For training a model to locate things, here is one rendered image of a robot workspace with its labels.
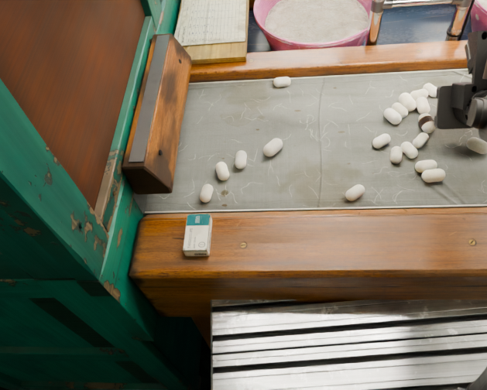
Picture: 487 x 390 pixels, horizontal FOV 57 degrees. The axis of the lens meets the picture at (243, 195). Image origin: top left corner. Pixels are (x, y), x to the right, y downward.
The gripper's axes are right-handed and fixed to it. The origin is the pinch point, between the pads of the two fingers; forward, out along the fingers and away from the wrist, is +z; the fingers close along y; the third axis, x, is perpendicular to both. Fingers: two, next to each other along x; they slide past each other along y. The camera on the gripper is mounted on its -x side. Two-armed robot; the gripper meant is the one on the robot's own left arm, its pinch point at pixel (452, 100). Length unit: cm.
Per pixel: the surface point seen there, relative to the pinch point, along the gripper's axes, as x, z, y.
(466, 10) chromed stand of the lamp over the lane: -15.0, 8.4, -4.1
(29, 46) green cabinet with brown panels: -11, -37, 53
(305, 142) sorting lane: 5.5, -3.6, 25.0
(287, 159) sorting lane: 7.8, -6.3, 28.1
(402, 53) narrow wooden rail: -8.4, 9.4, 6.4
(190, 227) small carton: 14.2, -21.1, 42.2
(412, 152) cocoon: 7.1, -7.9, 8.2
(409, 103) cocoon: 0.0, 0.0, 7.1
